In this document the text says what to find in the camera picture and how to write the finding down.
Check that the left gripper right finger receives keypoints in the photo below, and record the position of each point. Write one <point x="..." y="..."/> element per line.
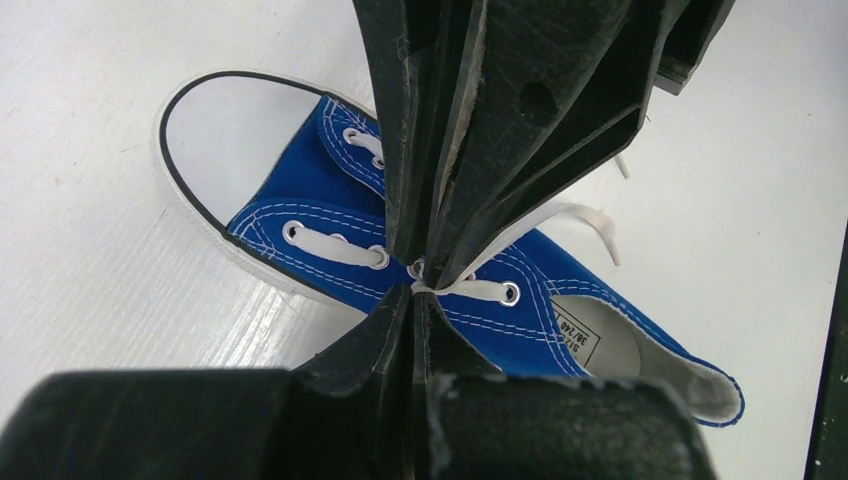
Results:
<point x="470" y="421"/>

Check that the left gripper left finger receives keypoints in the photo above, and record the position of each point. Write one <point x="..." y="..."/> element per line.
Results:
<point x="337" y="416"/>

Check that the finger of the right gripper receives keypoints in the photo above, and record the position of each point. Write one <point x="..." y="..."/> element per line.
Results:
<point x="425" y="63"/>
<point x="546" y="92"/>

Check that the blue sneaker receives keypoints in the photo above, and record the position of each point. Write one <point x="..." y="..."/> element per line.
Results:
<point x="290" y="179"/>

